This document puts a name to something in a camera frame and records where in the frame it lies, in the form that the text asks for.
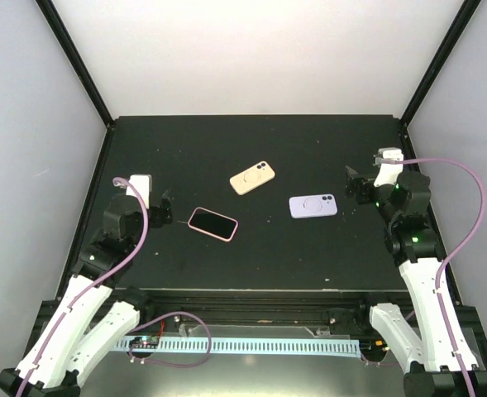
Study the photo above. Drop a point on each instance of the small circuit board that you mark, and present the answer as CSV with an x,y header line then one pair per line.
x,y
144,342

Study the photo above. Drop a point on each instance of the right black frame post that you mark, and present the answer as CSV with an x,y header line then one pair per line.
x,y
444,50

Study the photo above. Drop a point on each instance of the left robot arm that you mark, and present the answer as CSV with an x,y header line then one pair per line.
x,y
70,347

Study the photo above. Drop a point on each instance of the lavender cased phone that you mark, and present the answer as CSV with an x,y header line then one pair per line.
x,y
313,206

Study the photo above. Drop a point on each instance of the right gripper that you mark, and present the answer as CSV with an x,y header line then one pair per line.
x,y
351,186

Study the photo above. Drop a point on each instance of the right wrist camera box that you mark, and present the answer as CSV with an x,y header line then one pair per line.
x,y
389,160

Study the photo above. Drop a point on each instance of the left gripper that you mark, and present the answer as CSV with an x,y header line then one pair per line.
x,y
162,213

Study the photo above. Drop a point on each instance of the light blue slotted cable duct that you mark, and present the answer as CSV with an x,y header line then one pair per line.
x,y
249,346

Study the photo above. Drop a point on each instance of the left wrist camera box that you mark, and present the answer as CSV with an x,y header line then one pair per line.
x,y
143,185

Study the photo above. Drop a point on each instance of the black frame post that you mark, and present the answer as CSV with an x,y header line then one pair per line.
x,y
444,50
63,37

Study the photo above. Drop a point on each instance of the beige cased phone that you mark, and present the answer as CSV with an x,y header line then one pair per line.
x,y
252,178

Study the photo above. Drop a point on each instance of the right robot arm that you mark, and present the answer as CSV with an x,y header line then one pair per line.
x,y
434,356

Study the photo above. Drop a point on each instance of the left black frame post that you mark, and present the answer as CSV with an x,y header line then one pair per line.
x,y
63,37

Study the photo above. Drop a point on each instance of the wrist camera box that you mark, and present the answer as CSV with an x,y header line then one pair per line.
x,y
389,160
143,185

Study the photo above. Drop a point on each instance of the pink phone case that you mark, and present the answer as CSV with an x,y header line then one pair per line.
x,y
213,223

